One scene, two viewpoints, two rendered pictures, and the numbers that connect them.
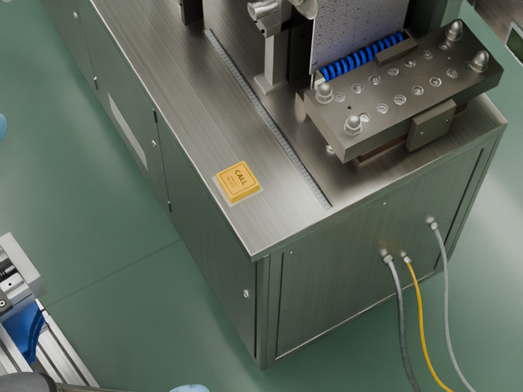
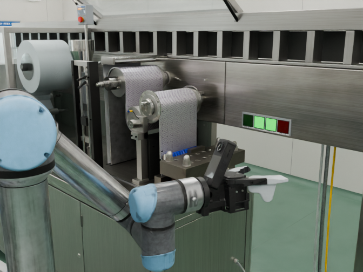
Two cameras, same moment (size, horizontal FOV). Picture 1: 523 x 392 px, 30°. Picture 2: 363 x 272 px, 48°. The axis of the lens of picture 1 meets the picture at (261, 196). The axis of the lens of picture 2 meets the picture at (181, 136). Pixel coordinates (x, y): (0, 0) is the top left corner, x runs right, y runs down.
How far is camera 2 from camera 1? 1.27 m
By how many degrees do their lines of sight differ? 48
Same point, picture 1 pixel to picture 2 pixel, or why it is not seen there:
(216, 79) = not seen: hidden behind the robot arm
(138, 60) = not seen: hidden behind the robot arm
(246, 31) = (124, 172)
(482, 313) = not seen: outside the picture
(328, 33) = (166, 131)
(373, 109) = (194, 161)
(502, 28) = (239, 120)
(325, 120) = (173, 164)
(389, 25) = (190, 141)
